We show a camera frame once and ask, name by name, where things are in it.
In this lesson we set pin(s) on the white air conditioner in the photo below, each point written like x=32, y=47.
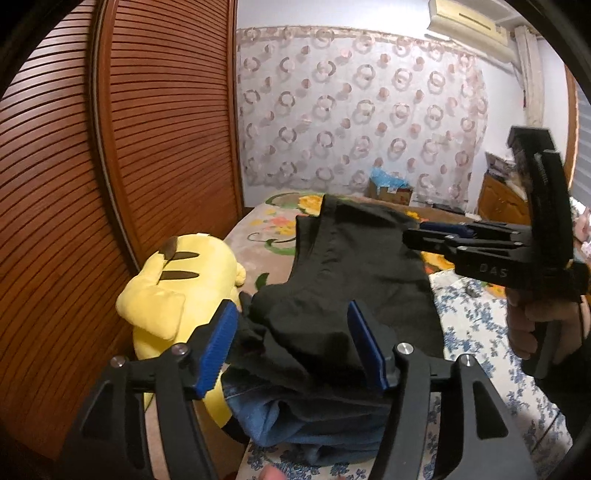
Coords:
x=471, y=27

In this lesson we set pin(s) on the wooden window frame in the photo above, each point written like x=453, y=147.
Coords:
x=571, y=129

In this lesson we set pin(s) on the person's left hand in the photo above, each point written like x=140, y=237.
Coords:
x=273, y=474

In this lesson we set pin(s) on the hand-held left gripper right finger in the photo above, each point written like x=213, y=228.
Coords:
x=364, y=341

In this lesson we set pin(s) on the wooden cabinet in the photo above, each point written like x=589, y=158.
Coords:
x=501, y=203

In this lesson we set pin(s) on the person's right hand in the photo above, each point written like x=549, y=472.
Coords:
x=519, y=327

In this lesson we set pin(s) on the wooden louvred wardrobe door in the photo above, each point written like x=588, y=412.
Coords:
x=115, y=138

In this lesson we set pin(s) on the blue plastic bag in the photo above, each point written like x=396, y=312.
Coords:
x=388, y=177

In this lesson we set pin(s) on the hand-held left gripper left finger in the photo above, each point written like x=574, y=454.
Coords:
x=219, y=350

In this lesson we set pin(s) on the white lace curtain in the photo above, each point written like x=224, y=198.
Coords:
x=528, y=74

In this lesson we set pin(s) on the black pants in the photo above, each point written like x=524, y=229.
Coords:
x=346, y=258

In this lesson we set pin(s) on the circle print curtain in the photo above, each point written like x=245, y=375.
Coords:
x=360, y=115

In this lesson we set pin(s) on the yellow plush toy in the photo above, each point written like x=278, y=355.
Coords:
x=175, y=286

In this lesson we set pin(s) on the patterned shallow box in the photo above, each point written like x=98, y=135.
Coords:
x=501, y=165

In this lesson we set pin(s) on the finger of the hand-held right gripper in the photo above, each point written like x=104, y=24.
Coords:
x=429, y=242
x=443, y=227

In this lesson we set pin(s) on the dark blue folded jeans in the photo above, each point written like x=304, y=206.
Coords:
x=286, y=424

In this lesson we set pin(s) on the cardboard box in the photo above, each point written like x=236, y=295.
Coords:
x=392, y=196

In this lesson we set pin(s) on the blue floral white bedsheet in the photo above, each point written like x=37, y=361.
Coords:
x=466, y=332

